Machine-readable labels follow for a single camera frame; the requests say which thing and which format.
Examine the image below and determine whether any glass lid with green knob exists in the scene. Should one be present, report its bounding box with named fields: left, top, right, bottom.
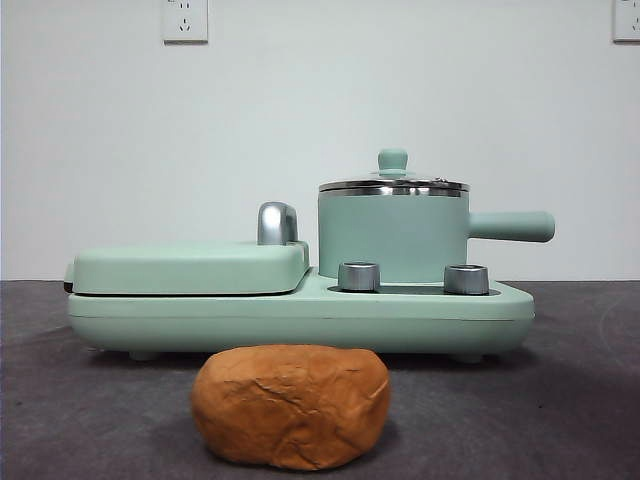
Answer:
left=318, top=147, right=472, bottom=195

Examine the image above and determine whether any brown potato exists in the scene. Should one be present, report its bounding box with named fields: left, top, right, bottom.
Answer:
left=189, top=343, right=392, bottom=472

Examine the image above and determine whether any silver control knob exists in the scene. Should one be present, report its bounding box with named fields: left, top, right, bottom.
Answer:
left=337, top=260, right=382, bottom=293
left=443, top=263, right=490, bottom=296

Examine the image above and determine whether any green breakfast machine base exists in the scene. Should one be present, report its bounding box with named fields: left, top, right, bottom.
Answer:
left=67, top=264, right=537, bottom=364

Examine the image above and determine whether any green griddle cover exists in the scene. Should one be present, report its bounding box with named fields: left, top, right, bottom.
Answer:
left=64, top=238, right=313, bottom=297

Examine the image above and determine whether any chrome cover handle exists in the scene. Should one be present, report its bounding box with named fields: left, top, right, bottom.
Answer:
left=256, top=201, right=302, bottom=247

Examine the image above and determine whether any green pot with handle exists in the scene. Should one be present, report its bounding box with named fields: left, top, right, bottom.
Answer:
left=317, top=188, right=557, bottom=282

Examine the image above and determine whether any white wall socket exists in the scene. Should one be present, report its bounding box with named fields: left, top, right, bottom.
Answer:
left=162, top=0, right=209, bottom=45
left=612, top=0, right=640, bottom=44

